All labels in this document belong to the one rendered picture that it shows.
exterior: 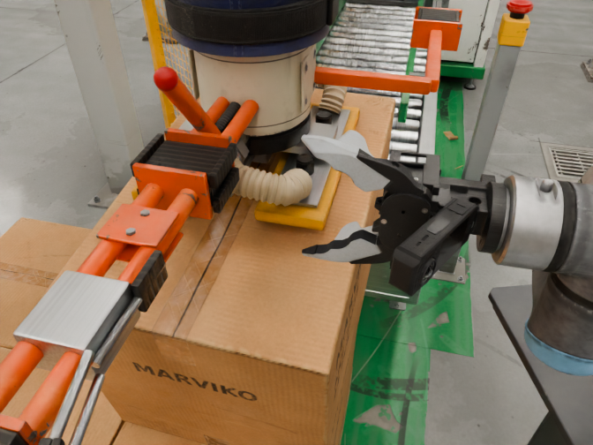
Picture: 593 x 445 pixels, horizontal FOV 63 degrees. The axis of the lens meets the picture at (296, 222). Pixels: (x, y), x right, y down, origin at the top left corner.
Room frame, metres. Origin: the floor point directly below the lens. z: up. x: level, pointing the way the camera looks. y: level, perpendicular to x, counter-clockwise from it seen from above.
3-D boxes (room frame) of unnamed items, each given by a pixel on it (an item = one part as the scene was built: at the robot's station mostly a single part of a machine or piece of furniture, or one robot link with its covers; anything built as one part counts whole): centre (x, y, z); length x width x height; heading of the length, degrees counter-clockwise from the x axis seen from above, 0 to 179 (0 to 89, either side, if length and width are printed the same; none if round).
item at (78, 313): (0.25, 0.18, 1.12); 0.07 x 0.07 x 0.04; 76
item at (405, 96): (2.39, -0.62, 0.60); 1.60 x 0.10 x 0.09; 166
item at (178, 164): (0.46, 0.12, 1.12); 0.10 x 0.08 x 0.06; 76
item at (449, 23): (0.93, -0.26, 1.13); 0.09 x 0.08 x 0.05; 76
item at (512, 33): (1.41, -0.62, 0.50); 0.07 x 0.07 x 1.00; 76
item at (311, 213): (0.68, -0.03, 1.02); 0.34 x 0.10 x 0.05; 166
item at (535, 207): (0.37, -0.22, 1.13); 0.09 x 0.05 x 0.10; 166
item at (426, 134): (2.03, -0.59, 0.50); 2.31 x 0.05 x 0.19; 166
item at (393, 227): (0.40, -0.14, 1.12); 0.12 x 0.09 x 0.08; 76
